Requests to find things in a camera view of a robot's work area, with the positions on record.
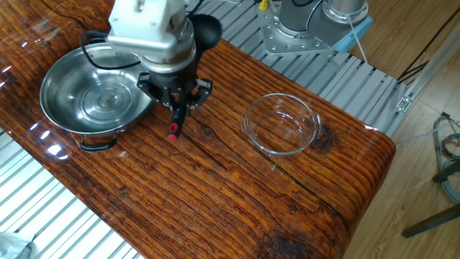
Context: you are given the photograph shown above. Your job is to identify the dark stand leg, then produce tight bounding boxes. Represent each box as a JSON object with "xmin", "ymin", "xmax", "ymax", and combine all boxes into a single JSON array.
[
  {"xmin": 432, "ymin": 160, "xmax": 460, "ymax": 183},
  {"xmin": 401, "ymin": 204, "xmax": 460, "ymax": 239}
]

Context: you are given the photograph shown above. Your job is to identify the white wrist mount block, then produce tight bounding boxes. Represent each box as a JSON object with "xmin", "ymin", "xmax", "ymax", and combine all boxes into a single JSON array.
[{"xmin": 107, "ymin": 0, "xmax": 188, "ymax": 40}]

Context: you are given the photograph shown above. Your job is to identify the wood pattern table cover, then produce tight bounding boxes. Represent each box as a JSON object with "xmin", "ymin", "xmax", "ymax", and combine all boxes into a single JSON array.
[{"xmin": 0, "ymin": 0, "xmax": 396, "ymax": 259}]

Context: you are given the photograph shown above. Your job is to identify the black ladle red accents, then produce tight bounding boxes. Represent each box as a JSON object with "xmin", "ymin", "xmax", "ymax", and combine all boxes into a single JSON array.
[{"xmin": 167, "ymin": 13, "xmax": 223, "ymax": 142}]

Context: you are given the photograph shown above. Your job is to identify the steel bowl black handles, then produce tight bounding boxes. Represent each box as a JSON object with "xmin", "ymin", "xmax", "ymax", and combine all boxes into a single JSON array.
[{"xmin": 39, "ymin": 43, "xmax": 154, "ymax": 152}]

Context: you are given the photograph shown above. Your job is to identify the clear glass bowl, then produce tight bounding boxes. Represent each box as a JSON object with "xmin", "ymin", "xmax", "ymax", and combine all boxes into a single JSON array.
[{"xmin": 240, "ymin": 92, "xmax": 323, "ymax": 157}]

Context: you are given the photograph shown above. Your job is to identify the aluminium frame rail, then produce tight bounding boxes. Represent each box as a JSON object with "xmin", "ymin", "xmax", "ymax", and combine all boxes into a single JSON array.
[{"xmin": 394, "ymin": 22, "xmax": 460, "ymax": 115}]

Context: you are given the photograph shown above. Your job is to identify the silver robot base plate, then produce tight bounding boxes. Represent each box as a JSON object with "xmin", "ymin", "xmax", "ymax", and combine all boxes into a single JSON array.
[{"xmin": 257, "ymin": 0, "xmax": 341, "ymax": 58}]

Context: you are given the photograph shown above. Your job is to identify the thin white tube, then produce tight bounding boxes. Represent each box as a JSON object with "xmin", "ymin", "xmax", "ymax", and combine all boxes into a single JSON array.
[{"xmin": 395, "ymin": 120, "xmax": 460, "ymax": 147}]

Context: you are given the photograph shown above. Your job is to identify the black floor cables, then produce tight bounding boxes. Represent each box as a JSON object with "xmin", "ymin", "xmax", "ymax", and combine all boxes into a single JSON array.
[{"xmin": 397, "ymin": 6, "xmax": 460, "ymax": 86}]

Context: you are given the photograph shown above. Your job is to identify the grey coiled cable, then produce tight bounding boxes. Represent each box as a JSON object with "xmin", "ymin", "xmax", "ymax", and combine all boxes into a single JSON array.
[{"xmin": 433, "ymin": 112, "xmax": 460, "ymax": 204}]

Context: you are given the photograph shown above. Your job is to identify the metal corner bracket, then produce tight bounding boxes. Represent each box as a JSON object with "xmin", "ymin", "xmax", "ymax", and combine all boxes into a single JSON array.
[{"xmin": 395, "ymin": 95, "xmax": 413, "ymax": 114}]

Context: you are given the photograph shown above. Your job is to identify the silver finned box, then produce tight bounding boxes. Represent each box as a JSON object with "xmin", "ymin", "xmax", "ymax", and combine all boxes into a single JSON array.
[{"xmin": 106, "ymin": 34, "xmax": 179, "ymax": 58}]

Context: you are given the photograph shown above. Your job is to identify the silver force sensor flange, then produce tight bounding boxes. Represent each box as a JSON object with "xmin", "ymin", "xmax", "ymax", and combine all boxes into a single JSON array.
[{"xmin": 139, "ymin": 19, "xmax": 197, "ymax": 75}]

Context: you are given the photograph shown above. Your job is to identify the blue white crumpled package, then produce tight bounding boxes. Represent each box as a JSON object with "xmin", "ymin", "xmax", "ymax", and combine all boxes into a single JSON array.
[{"xmin": 0, "ymin": 231, "xmax": 35, "ymax": 259}]

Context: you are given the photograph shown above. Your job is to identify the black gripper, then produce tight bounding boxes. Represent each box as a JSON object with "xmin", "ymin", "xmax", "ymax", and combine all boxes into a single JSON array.
[{"xmin": 136, "ymin": 68, "xmax": 213, "ymax": 109}]

